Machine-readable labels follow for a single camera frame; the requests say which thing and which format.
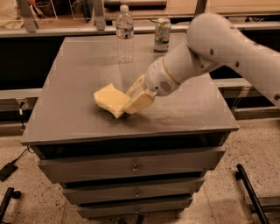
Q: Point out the grey drawer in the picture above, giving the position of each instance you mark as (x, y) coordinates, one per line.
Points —
(130, 191)
(134, 164)
(135, 207)

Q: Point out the dark pot in background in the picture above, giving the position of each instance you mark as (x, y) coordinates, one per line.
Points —
(44, 8)

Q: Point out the black base leg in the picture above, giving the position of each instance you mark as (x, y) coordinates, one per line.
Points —
(242, 175)
(11, 193)

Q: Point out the grey metal railing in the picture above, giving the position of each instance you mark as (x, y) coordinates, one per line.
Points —
(17, 19)

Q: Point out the clear plastic water bottle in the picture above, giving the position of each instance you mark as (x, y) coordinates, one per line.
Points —
(125, 34)

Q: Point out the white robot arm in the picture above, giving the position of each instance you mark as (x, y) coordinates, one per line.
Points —
(211, 42)

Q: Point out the grey drawer cabinet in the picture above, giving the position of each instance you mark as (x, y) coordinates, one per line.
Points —
(67, 123)

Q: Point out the yellow wavy sponge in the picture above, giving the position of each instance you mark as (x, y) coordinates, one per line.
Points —
(111, 99)

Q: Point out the black left base leg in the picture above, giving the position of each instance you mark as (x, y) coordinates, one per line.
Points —
(11, 193)

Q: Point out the bottom grey drawer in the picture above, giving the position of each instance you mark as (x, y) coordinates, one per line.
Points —
(135, 207)

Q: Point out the middle grey drawer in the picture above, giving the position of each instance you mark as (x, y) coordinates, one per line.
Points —
(130, 191)

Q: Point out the green white soda can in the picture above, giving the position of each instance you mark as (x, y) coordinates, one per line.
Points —
(162, 34)

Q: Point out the top grey drawer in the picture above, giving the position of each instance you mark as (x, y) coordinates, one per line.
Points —
(134, 164)

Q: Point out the black power adapter with cable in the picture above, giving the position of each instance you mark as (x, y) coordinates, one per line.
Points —
(10, 167)

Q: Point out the black right base leg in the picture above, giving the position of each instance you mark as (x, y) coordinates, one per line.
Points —
(242, 175)

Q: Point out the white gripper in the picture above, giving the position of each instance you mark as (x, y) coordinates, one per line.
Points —
(158, 77)

